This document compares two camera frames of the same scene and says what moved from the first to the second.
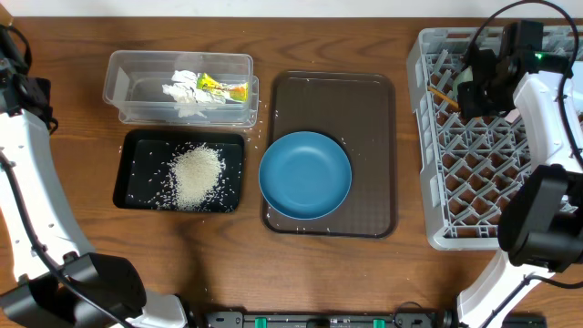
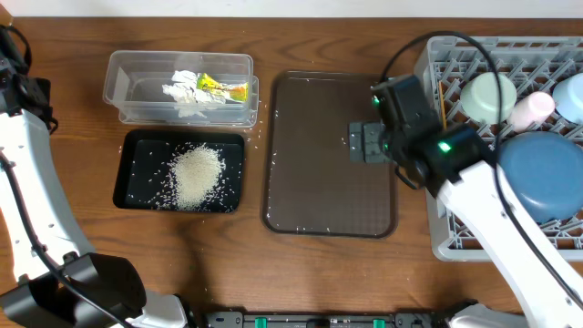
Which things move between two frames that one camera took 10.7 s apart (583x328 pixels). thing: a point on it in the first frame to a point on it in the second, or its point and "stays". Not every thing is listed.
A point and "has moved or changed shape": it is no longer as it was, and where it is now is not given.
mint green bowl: (465, 76) has moved or changed shape
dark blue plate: (305, 175) has moved or changed shape
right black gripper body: (484, 103) to (398, 140)
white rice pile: (197, 174) stays
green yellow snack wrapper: (238, 92) stays
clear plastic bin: (135, 80) stays
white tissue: (209, 97) stays
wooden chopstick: (444, 97) has moved or changed shape
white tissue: (182, 91) stays
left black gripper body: (43, 90) stays
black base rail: (446, 319) stays
